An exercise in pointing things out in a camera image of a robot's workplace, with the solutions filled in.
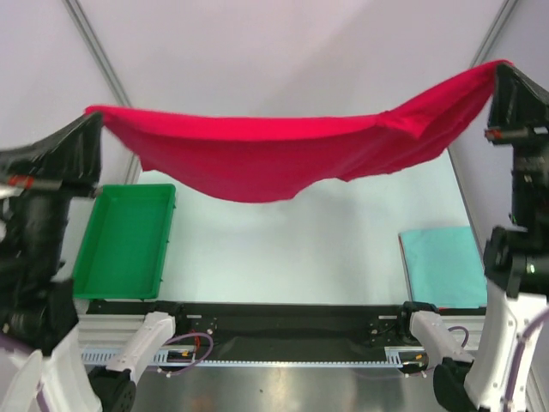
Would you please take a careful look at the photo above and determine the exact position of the green plastic bin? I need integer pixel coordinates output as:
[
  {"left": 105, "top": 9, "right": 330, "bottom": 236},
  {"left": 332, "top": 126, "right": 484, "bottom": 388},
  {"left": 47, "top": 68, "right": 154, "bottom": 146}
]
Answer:
[{"left": 73, "top": 184, "right": 176, "bottom": 300}]

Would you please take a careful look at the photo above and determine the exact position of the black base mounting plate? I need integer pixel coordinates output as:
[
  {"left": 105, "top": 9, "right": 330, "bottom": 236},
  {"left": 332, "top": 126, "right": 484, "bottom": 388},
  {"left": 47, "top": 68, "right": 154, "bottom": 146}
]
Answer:
[{"left": 85, "top": 300, "right": 490, "bottom": 362}]

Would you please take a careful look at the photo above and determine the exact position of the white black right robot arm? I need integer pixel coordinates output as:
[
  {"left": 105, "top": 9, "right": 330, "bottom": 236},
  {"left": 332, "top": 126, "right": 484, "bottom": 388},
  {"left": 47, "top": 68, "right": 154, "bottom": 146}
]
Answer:
[{"left": 395, "top": 63, "right": 548, "bottom": 411}]

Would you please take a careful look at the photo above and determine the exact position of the right aluminium corner post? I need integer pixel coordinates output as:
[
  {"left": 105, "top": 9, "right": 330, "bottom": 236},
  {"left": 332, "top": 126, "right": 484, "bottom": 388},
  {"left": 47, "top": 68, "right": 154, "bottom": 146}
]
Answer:
[{"left": 469, "top": 0, "right": 521, "bottom": 68}]

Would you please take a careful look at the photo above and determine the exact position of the left aluminium corner post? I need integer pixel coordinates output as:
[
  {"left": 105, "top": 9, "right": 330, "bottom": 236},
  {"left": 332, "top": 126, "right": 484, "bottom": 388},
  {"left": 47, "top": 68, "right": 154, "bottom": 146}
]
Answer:
[{"left": 62, "top": 0, "right": 141, "bottom": 184}]

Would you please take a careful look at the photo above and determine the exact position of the aluminium front frame rail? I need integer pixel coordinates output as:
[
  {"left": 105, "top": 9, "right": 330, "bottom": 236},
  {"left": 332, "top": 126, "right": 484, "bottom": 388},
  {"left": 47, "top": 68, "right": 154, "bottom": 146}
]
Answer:
[{"left": 76, "top": 312, "right": 488, "bottom": 351}]

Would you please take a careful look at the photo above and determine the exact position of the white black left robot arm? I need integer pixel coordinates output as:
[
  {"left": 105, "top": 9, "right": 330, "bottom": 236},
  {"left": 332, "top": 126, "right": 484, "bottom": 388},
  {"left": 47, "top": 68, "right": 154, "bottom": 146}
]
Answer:
[{"left": 1, "top": 112, "right": 190, "bottom": 411}]

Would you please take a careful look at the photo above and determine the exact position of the red t-shirt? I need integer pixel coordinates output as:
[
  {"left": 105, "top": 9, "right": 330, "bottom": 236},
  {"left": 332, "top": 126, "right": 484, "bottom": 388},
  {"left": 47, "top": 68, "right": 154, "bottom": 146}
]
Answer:
[{"left": 87, "top": 61, "right": 498, "bottom": 203}]

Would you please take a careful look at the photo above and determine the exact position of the aluminium corner post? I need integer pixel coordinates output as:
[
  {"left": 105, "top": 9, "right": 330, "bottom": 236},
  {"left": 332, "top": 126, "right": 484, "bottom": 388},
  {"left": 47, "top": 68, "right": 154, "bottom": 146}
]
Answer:
[
  {"left": 62, "top": 0, "right": 141, "bottom": 184},
  {"left": 469, "top": 0, "right": 521, "bottom": 68}
]

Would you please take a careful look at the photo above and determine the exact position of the folded teal t-shirt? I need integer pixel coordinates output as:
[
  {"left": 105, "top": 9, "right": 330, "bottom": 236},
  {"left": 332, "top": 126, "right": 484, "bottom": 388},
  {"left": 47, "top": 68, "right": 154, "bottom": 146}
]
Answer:
[{"left": 399, "top": 227, "right": 487, "bottom": 309}]

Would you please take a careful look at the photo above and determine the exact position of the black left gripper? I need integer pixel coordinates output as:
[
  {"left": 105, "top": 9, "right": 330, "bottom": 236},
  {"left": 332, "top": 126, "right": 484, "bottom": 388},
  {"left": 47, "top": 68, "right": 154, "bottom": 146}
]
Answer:
[{"left": 0, "top": 106, "right": 106, "bottom": 276}]

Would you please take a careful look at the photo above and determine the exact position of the white slotted cable duct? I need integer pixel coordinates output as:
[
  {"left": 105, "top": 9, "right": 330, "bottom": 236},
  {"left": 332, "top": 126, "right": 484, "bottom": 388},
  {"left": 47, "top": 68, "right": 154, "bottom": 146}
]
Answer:
[{"left": 79, "top": 346, "right": 434, "bottom": 368}]

